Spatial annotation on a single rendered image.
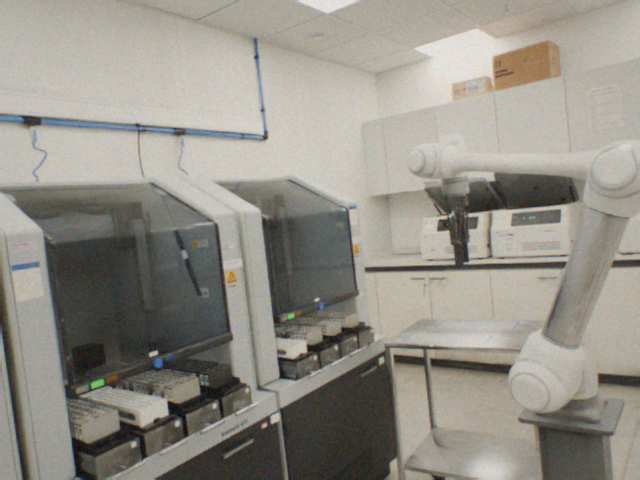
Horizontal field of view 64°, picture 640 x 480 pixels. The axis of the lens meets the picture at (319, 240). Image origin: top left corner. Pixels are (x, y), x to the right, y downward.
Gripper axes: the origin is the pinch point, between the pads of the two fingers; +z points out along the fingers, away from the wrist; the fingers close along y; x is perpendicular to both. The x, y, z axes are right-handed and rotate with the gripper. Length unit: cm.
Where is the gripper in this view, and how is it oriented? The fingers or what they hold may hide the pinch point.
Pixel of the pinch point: (461, 254)
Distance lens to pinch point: 184.4
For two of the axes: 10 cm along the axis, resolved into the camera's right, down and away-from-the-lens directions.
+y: 6.0, -1.1, 7.9
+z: 1.1, 9.9, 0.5
